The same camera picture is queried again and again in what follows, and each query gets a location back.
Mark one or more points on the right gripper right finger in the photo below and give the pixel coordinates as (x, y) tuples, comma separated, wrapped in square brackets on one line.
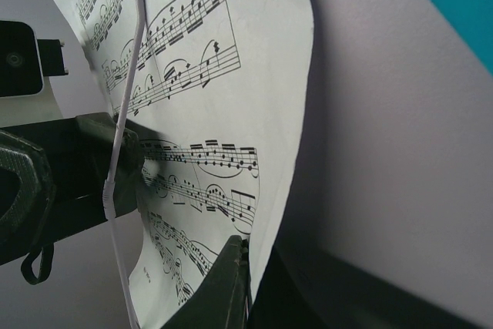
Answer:
[(223, 298)]

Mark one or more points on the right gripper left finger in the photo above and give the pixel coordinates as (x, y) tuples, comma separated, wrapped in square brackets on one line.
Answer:
[(53, 179)]

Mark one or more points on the white music stand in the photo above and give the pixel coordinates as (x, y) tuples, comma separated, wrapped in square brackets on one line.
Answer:
[(394, 169)]

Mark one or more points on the white sheet music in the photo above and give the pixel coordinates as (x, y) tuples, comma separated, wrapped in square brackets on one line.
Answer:
[(218, 105)]

